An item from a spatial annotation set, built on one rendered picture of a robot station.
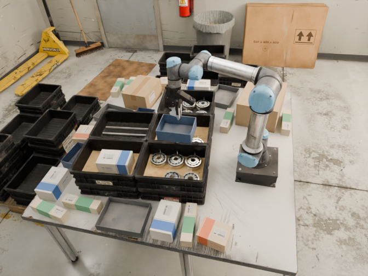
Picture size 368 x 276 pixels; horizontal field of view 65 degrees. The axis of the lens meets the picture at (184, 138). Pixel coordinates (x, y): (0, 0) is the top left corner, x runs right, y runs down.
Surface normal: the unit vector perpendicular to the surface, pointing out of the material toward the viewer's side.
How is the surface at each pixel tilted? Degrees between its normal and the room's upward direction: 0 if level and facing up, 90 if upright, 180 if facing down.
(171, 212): 0
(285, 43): 75
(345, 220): 0
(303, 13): 81
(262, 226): 0
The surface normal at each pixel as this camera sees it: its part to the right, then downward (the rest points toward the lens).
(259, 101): -0.47, 0.54
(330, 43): -0.24, 0.66
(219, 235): -0.06, -0.74
